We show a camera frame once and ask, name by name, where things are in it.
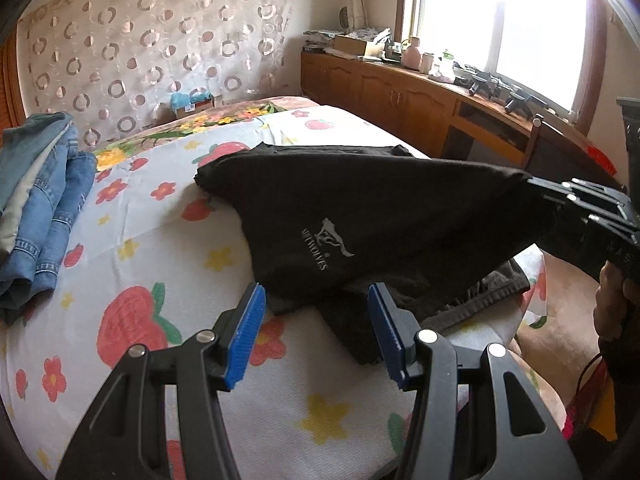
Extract black pants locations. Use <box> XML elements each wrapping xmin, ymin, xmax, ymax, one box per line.
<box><xmin>194</xmin><ymin>144</ymin><xmax>553</xmax><ymax>364</ymax></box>

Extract person's right hand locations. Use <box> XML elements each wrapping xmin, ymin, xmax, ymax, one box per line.
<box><xmin>593</xmin><ymin>261</ymin><xmax>639</xmax><ymax>341</ymax></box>

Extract black tools on cabinet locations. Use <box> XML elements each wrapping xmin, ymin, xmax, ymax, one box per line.
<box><xmin>454</xmin><ymin>62</ymin><xmax>550</xmax><ymax>120</ymax></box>

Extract white strawberry flower bed sheet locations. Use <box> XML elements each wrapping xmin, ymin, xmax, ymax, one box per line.
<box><xmin>0</xmin><ymin>104</ymin><xmax>549</xmax><ymax>480</ymax></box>

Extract long wooden cabinet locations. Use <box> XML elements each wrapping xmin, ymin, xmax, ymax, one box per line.
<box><xmin>300</xmin><ymin>51</ymin><xmax>622</xmax><ymax>188</ymax></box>

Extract bright window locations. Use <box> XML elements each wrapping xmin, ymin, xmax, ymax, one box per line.
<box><xmin>397</xmin><ymin>0</ymin><xmax>606</xmax><ymax>124</ymax></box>

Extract pink bottle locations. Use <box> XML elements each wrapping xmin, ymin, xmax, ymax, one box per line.
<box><xmin>401</xmin><ymin>36</ymin><xmax>422</xmax><ymax>70</ymax></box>

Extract pink floral blanket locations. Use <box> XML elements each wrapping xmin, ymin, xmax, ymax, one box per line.
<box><xmin>93</xmin><ymin>96</ymin><xmax>318</xmax><ymax>166</ymax></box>

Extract blue item on small box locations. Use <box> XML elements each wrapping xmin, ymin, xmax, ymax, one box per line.
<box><xmin>169</xmin><ymin>91</ymin><xmax>214</xmax><ymax>118</ymax></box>

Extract stack of folded blue jeans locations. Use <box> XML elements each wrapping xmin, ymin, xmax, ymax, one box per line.
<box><xmin>1</xmin><ymin>112</ymin><xmax>96</xmax><ymax>325</ymax></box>

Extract cardboard box on cabinet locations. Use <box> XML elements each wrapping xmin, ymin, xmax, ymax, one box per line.
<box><xmin>333</xmin><ymin>36</ymin><xmax>384</xmax><ymax>58</ymax></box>

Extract sheer circle pattern curtain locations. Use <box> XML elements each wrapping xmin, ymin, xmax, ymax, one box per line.
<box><xmin>16</xmin><ymin>0</ymin><xmax>294</xmax><ymax>150</ymax></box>

